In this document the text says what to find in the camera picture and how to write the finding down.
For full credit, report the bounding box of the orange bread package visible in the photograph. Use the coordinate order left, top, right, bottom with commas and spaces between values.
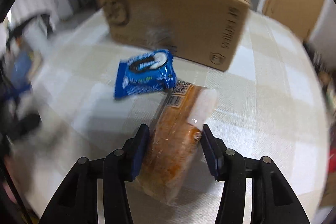
137, 80, 218, 205

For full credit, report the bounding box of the blue oreo package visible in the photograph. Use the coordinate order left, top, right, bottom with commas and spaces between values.
114, 50, 177, 100

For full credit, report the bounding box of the checkered tablecloth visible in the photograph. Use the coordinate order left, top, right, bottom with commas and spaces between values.
14, 12, 329, 218

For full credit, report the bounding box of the SF cardboard box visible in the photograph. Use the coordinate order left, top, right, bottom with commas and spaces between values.
96, 0, 250, 71

